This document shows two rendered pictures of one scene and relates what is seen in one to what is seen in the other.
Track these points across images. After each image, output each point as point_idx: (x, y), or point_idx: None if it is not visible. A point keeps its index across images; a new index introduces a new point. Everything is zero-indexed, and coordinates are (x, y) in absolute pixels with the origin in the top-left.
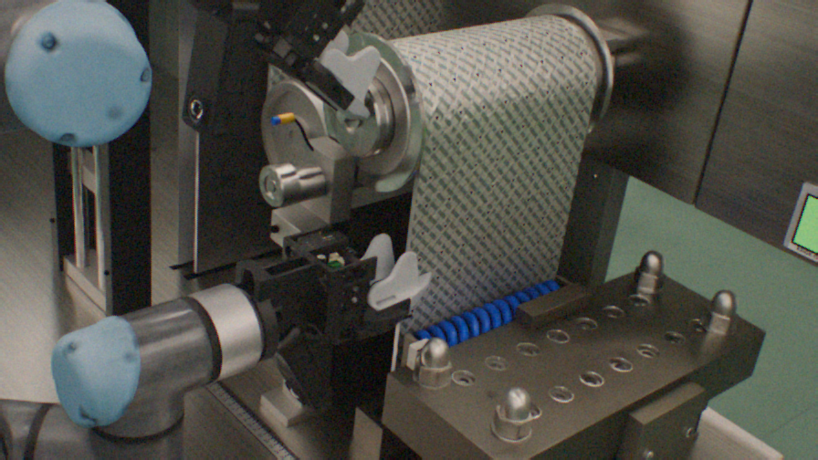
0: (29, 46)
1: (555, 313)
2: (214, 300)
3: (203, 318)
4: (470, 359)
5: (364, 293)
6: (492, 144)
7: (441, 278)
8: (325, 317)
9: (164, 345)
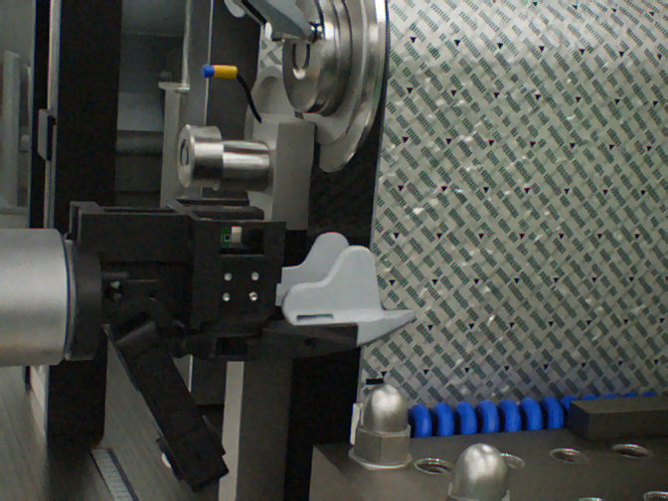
0: None
1: (637, 422)
2: (11, 233)
3: None
4: (461, 451)
5: (272, 290)
6: (520, 114)
7: (436, 330)
8: (191, 301)
9: None
